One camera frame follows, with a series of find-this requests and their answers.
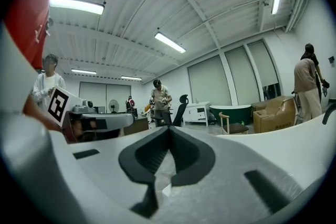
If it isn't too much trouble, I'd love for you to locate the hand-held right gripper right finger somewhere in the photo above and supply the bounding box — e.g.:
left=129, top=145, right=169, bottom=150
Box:
left=157, top=125, right=320, bottom=224

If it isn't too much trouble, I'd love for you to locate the black standing fan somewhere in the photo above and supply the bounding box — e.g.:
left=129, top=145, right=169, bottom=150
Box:
left=108, top=99, right=120, bottom=114

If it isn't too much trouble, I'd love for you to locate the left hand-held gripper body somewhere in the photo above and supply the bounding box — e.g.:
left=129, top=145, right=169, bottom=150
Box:
left=47, top=86, right=97, bottom=130

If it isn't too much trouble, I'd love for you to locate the grey window blind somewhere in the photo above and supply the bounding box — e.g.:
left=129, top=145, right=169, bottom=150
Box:
left=246, top=39, right=280, bottom=87
left=79, top=81, right=107, bottom=107
left=186, top=55, right=232, bottom=106
left=106, top=83, right=132, bottom=107
left=224, top=45, right=261, bottom=106

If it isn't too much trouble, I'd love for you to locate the person's left forearm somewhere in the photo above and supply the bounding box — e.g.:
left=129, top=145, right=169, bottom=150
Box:
left=22, top=95, right=62, bottom=132

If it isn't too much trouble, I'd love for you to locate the wooden chair with dark seat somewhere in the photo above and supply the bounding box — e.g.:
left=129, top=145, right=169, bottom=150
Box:
left=218, top=111, right=250, bottom=135

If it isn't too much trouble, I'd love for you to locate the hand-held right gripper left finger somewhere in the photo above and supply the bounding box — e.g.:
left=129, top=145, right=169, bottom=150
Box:
left=49, top=125, right=170, bottom=224

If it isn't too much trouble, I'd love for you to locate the white vanity cabinet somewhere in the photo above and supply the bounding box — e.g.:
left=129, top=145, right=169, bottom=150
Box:
left=182, top=101, right=212, bottom=127

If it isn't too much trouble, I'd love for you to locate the large cardboard box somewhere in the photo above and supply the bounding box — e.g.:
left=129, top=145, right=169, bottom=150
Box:
left=251, top=95, right=299, bottom=135

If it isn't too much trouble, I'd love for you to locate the white rectangular bathtub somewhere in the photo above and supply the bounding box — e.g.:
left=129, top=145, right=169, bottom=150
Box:
left=215, top=109, right=335, bottom=187

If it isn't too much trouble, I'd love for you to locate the dark green oval bathtub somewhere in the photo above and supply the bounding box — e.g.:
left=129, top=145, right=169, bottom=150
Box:
left=208, top=104, right=253, bottom=127

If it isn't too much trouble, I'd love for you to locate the black office chair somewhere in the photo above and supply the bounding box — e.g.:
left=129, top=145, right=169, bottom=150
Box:
left=152, top=94, right=190, bottom=128

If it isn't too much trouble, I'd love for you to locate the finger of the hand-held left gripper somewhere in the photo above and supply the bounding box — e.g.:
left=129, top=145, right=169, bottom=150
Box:
left=88, top=112, right=135, bottom=139

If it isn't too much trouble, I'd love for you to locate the person's red shirt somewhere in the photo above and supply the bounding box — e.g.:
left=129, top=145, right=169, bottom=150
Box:
left=4, top=0, right=61, bottom=69

